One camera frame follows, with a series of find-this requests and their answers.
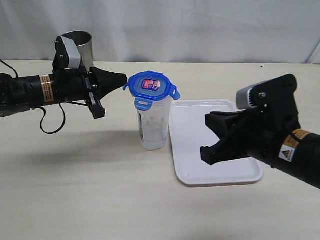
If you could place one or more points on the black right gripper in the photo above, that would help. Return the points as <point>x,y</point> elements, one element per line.
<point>264,133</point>

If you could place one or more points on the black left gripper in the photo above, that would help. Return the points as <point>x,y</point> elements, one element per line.
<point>73,85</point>

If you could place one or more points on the blue plastic lid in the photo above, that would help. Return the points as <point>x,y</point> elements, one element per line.
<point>149,87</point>

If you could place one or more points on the stainless steel tumbler cup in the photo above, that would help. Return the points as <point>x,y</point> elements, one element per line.
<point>83,42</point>

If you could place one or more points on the clear plastic tall container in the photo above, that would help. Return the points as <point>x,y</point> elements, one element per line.
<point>153,121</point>

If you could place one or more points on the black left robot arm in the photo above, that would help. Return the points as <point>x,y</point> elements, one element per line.
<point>21,94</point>

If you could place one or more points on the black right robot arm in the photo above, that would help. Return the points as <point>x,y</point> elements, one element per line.
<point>306,165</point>

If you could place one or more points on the white rectangular plastic tray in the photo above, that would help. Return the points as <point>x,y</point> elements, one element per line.
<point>188,133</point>

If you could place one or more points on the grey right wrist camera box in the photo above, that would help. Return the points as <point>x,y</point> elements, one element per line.
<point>244,100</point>

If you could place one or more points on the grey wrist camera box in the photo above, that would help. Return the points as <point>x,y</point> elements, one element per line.
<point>244,100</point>
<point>72,52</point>

